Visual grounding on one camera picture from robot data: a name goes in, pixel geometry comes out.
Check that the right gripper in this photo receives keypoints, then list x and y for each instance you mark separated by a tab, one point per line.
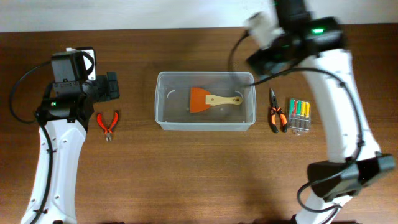
261	56

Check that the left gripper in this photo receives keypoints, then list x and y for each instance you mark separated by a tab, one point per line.
110	86

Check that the clear case of screwdrivers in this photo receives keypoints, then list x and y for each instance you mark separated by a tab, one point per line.
299	116

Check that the orange scraper with wooden handle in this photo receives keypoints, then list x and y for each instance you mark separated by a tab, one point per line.
201	100

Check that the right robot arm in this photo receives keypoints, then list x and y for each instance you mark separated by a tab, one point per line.
317	48

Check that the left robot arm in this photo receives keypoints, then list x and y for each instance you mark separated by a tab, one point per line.
63	117

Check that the clear plastic container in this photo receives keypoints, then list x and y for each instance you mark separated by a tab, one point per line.
172	101

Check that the red-handled side cutters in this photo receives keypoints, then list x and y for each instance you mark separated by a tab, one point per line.
108	129

